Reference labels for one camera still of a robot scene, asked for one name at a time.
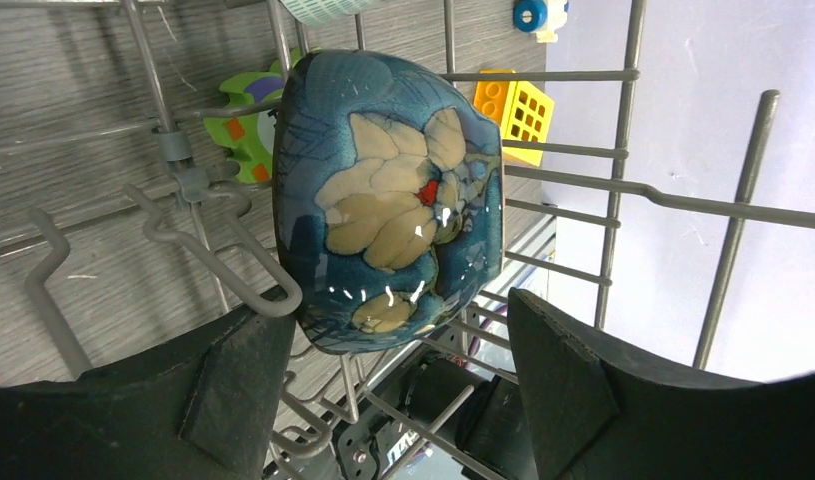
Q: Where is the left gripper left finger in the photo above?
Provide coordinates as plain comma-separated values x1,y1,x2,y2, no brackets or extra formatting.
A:
0,308,295,479

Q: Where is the green blue toy car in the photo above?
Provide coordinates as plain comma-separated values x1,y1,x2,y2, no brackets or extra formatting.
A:
512,0,569,44

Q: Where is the dark teal painted bowl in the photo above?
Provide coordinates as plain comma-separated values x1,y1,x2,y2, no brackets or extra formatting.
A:
272,49,504,355

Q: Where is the green owl toy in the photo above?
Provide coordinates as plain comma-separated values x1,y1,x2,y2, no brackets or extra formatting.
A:
203,61,284,184

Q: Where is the light green striped bowl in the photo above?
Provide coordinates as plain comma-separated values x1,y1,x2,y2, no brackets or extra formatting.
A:
281,0,379,26

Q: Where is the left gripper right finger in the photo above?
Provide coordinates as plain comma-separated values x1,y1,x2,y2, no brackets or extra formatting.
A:
507,289,815,479

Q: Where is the grey wire dish rack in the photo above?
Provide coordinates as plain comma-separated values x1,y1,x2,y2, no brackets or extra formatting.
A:
0,1,815,479

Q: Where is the yellow toy block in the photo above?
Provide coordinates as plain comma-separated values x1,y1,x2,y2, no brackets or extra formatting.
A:
472,80,555,143

